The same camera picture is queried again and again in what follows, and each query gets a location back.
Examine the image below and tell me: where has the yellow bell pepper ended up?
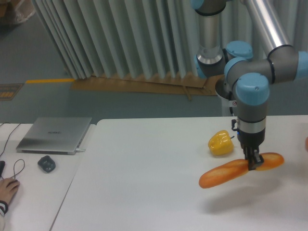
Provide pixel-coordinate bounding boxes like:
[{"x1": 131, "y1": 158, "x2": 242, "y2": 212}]
[{"x1": 208, "y1": 130, "x2": 234, "y2": 156}]

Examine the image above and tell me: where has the silver closed laptop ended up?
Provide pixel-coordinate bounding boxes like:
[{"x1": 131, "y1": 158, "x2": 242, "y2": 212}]
[{"x1": 16, "y1": 117, "x2": 92, "y2": 154}]

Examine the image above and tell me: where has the black thin cable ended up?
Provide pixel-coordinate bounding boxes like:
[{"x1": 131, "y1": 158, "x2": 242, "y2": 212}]
[{"x1": 0, "y1": 122, "x2": 22, "y2": 157}]

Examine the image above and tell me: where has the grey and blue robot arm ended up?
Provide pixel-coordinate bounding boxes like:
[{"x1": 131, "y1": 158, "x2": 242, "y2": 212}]
[{"x1": 191, "y1": 0, "x2": 308, "y2": 170}]

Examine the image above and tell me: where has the person's hand on mouse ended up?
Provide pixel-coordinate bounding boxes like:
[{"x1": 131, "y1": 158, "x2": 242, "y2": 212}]
[{"x1": 0, "y1": 178, "x2": 20, "y2": 205}]

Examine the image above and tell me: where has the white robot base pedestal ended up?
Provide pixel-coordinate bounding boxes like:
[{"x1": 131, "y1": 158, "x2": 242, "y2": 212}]
[{"x1": 215, "y1": 75, "x2": 237, "y2": 116}]

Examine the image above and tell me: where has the brown cardboard sheet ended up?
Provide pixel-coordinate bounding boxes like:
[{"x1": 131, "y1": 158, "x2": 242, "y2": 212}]
[{"x1": 70, "y1": 72, "x2": 224, "y2": 100}]

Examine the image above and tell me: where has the striped sleeve forearm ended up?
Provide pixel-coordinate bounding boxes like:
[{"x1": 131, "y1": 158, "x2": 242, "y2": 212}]
[{"x1": 0, "y1": 201, "x2": 9, "y2": 231}]

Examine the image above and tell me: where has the black looped mouse cable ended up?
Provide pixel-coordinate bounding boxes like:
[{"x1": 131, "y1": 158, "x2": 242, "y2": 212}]
[{"x1": 0, "y1": 158, "x2": 26, "y2": 180}]

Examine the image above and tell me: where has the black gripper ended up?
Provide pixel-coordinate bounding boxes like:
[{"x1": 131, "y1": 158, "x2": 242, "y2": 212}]
[{"x1": 237, "y1": 130, "x2": 265, "y2": 170}]

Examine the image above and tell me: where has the orange baguette bread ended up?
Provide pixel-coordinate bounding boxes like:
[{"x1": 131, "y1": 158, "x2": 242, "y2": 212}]
[{"x1": 199, "y1": 153, "x2": 284, "y2": 189}]

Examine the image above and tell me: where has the orange object at edge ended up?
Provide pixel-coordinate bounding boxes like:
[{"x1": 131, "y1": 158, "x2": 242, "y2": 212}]
[{"x1": 305, "y1": 137, "x2": 308, "y2": 151}]

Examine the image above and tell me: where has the pale folded curtain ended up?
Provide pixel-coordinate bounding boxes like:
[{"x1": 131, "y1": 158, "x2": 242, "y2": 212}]
[{"x1": 31, "y1": 0, "x2": 308, "y2": 80}]

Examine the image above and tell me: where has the black small controller device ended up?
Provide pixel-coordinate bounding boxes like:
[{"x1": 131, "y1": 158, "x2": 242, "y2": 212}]
[{"x1": 38, "y1": 155, "x2": 56, "y2": 173}]

